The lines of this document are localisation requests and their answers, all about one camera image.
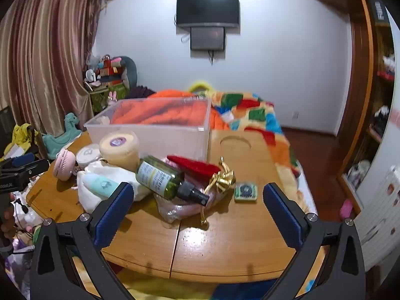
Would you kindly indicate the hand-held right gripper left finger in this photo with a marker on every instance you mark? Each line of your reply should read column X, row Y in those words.
column 113, row 214

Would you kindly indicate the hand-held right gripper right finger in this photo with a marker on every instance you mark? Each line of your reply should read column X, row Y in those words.
column 282, row 215

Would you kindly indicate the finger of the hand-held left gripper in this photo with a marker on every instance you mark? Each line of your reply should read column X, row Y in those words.
column 39, row 166

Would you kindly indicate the pink knit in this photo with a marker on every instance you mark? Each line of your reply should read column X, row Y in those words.
column 175, row 211

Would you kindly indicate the clear plastic storage box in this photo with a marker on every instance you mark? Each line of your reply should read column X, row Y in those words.
column 156, row 140

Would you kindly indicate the person's left hand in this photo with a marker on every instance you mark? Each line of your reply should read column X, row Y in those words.
column 7, row 223

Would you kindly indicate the pink handheld fan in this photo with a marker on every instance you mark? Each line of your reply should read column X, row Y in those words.
column 64, row 164

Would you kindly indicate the light blue tube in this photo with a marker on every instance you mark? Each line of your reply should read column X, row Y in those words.
column 100, row 184

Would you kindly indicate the yellow cloth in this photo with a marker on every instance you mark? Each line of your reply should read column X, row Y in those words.
column 22, row 134

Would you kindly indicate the green square packet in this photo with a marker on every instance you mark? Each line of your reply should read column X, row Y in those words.
column 246, row 191

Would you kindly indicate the white round tin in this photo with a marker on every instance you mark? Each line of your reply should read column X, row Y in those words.
column 87, row 155

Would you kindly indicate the teal rocking horse toy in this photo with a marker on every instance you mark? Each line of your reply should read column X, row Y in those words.
column 67, row 125

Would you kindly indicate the green glass spray bottle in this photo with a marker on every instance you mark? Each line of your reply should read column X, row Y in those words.
column 159, row 175

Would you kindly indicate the yellow round jar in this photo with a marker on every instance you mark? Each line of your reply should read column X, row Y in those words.
column 120, row 153

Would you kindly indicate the pink slipper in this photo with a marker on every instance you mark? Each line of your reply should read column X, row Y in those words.
column 347, row 208

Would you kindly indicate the wooden desk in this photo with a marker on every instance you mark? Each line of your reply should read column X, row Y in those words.
column 218, row 234

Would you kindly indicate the gold ribbon bow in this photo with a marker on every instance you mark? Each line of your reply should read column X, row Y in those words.
column 223, row 179

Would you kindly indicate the red cloth case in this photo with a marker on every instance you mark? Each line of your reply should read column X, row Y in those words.
column 193, row 165

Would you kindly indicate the green patterned box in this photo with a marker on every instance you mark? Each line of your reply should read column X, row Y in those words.
column 103, row 97

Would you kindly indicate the pink bunny figure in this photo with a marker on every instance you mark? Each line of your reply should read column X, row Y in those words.
column 112, row 98

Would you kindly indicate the small white desk fan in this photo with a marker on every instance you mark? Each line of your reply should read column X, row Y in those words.
column 90, row 75

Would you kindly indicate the colourful patchwork blanket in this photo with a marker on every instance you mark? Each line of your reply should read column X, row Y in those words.
column 259, row 112

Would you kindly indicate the orange padded jacket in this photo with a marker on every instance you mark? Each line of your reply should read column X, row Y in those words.
column 220, row 122

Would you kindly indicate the brown striped curtain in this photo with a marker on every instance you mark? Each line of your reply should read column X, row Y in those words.
column 47, row 53

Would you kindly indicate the stack of colourful boxes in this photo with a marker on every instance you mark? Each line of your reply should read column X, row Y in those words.
column 109, row 68

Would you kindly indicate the dark purple cloth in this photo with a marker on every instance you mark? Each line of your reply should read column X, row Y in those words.
column 140, row 93

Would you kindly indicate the grey cushion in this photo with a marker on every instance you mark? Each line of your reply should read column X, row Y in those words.
column 131, row 72

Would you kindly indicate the wooden wardrobe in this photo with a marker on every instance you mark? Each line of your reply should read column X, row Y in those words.
column 359, row 68

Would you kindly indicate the black printed box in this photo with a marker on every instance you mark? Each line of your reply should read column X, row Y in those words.
column 378, row 9

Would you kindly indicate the wall socket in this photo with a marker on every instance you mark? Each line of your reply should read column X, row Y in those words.
column 295, row 116

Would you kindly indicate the small wall monitor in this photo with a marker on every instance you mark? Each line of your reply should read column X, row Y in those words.
column 207, row 39

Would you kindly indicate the black wall television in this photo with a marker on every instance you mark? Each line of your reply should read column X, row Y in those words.
column 207, row 9

